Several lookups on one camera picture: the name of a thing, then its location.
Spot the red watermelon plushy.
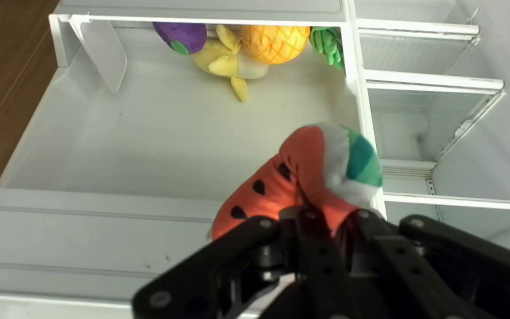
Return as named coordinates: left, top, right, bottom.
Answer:
left=211, top=122, right=385, bottom=239

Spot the purple eggplant plushy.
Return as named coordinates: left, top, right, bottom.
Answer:
left=155, top=22, right=208, bottom=54

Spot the yellow banana plushy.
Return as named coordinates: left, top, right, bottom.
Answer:
left=194, top=24, right=270, bottom=102

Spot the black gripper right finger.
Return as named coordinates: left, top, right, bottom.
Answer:
left=344, top=208, right=510, bottom=319

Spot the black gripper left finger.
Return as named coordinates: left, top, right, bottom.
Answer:
left=132, top=207, right=339, bottom=319

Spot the orange pineapple plushy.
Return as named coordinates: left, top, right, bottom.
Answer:
left=242, top=24, right=311, bottom=65

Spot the white middle door rack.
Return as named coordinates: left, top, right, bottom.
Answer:
left=49, top=0, right=364, bottom=95

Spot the brown wooden panel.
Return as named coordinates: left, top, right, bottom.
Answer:
left=0, top=0, right=59, bottom=177

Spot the white upper door rack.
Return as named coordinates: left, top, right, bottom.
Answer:
left=0, top=187, right=219, bottom=302

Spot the white door rack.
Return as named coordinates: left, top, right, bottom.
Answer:
left=49, top=0, right=364, bottom=95
left=0, top=187, right=219, bottom=302

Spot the white refrigerator door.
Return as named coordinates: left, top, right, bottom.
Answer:
left=0, top=21, right=374, bottom=319

